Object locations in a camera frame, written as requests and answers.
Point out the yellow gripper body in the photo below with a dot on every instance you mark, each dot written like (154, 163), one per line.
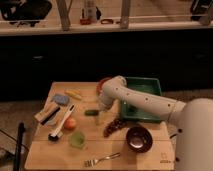
(100, 119)

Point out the green pepper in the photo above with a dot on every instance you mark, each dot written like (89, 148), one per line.
(91, 112)

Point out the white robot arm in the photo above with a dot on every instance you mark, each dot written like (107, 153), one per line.
(193, 119)

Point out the green plastic cup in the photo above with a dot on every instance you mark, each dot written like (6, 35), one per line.
(77, 139)

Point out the bunch of dark grapes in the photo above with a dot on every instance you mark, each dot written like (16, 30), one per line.
(116, 124)

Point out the orange bowl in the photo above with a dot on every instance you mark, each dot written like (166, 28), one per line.
(100, 83)

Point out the red apple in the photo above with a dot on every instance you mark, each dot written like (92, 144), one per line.
(70, 124)

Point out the blue sponge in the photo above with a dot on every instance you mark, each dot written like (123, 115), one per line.
(61, 99)

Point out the dark brown bowl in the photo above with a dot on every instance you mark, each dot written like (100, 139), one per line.
(139, 139)

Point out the white dish brush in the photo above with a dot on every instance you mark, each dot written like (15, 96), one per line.
(54, 135)

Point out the silver fork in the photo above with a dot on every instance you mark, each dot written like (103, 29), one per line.
(93, 162)

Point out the wooden block brush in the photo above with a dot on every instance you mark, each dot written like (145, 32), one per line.
(47, 116)

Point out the green plastic tray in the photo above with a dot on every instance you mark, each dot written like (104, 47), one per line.
(147, 85)

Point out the black pole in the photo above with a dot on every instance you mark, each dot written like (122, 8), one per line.
(18, 149)

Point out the white bottle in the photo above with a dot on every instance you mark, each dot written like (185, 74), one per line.
(90, 10)

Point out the black bag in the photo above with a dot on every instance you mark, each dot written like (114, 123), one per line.
(29, 12)

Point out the wooden railing post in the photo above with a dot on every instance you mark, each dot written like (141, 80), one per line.
(125, 12)

